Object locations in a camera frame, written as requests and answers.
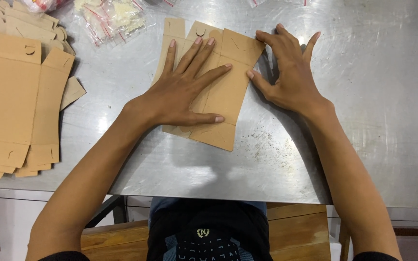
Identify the person's left hand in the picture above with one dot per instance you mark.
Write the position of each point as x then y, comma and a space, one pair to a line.
172, 98

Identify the person's right hand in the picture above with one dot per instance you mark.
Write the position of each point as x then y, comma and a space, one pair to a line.
294, 79

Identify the brown cardboard carton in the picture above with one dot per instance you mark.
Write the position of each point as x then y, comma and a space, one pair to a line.
227, 94

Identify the pile of clear zip bags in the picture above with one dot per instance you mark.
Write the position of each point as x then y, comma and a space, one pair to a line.
116, 20

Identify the person's black shirt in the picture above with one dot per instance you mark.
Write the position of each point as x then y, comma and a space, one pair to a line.
209, 221

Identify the light wooden bench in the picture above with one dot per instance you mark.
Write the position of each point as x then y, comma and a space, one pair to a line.
296, 232

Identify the plastic bag with red contents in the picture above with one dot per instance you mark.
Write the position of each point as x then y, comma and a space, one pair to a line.
44, 4

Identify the stack of flat cardboard blanks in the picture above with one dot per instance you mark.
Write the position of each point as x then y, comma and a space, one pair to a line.
9, 98

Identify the light wooden leg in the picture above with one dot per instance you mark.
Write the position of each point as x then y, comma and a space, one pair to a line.
344, 243

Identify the black metal table frame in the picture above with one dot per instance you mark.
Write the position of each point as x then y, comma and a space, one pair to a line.
107, 208

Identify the dark brown wooden rail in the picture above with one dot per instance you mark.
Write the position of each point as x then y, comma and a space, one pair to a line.
417, 231

